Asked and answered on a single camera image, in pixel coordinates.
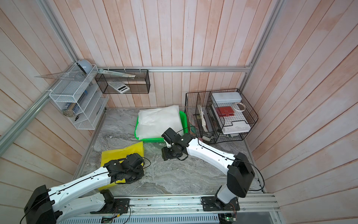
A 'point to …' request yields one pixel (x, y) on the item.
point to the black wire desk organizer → (213, 116)
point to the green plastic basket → (185, 126)
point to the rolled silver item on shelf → (70, 112)
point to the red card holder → (226, 111)
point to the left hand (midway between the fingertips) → (142, 177)
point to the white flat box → (236, 127)
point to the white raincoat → (152, 123)
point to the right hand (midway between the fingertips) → (165, 155)
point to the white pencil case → (227, 97)
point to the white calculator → (120, 86)
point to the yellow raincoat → (120, 154)
